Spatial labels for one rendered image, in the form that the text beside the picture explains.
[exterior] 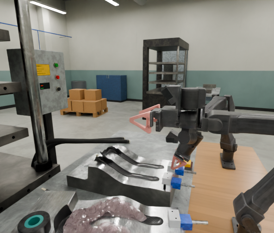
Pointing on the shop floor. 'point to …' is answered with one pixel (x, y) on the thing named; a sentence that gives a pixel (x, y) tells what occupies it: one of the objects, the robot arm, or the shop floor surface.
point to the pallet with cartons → (85, 102)
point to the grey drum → (78, 84)
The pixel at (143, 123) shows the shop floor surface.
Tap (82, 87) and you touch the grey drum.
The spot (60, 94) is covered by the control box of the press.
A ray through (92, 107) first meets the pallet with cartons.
